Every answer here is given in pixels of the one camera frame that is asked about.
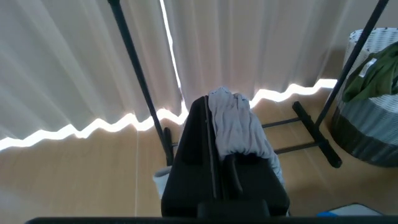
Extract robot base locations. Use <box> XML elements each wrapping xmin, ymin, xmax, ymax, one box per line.
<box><xmin>317</xmin><ymin>202</ymin><xmax>384</xmax><ymax>217</ymax></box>

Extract beige curtain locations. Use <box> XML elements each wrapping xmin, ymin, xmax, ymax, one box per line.
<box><xmin>0</xmin><ymin>0</ymin><xmax>398</xmax><ymax>141</ymax></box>

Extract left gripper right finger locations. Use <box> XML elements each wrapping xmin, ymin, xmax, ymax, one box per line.
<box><xmin>218</xmin><ymin>153</ymin><xmax>291</xmax><ymax>217</ymax></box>

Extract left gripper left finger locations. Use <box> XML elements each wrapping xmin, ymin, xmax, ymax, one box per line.
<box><xmin>160</xmin><ymin>95</ymin><xmax>219</xmax><ymax>218</ymax></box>

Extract black clothes rack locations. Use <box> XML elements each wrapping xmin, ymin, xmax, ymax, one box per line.
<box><xmin>106</xmin><ymin>0</ymin><xmax>390</xmax><ymax>169</ymax></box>

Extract green garment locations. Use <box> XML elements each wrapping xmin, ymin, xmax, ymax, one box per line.
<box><xmin>341</xmin><ymin>41</ymin><xmax>398</xmax><ymax>104</ymax></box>

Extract pale grey shorts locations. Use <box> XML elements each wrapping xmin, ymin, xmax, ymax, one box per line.
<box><xmin>152</xmin><ymin>86</ymin><xmax>286</xmax><ymax>200</ymax></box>

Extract white laundry basket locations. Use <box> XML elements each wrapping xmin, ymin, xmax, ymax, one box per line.
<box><xmin>328</xmin><ymin>27</ymin><xmax>398</xmax><ymax>169</ymax></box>

